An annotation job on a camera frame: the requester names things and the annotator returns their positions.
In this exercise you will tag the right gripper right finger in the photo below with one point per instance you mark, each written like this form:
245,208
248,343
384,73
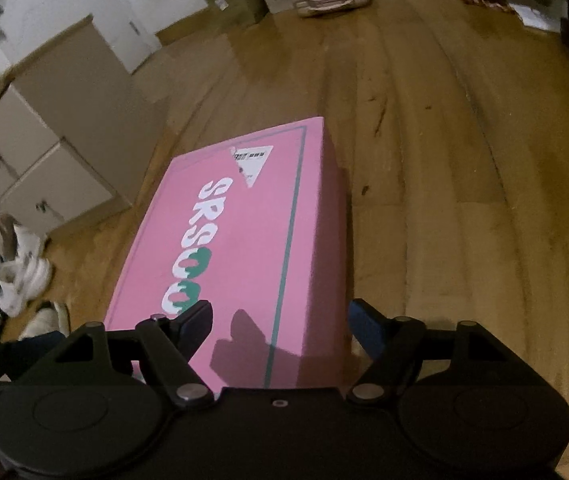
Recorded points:
394,346

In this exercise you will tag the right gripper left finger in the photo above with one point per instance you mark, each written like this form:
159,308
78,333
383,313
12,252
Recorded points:
168,345

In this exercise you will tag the pink box lid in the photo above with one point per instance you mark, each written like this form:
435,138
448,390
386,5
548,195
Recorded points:
256,226

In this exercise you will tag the white sneaker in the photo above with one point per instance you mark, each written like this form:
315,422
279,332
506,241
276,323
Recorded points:
50,317

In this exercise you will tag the white sandals pile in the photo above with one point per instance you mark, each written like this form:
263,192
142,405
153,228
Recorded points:
26,276

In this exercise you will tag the white drawer cabinet left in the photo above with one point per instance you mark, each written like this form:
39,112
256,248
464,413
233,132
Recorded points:
76,134

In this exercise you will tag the white paper on floor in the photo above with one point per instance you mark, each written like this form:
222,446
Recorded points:
546,19

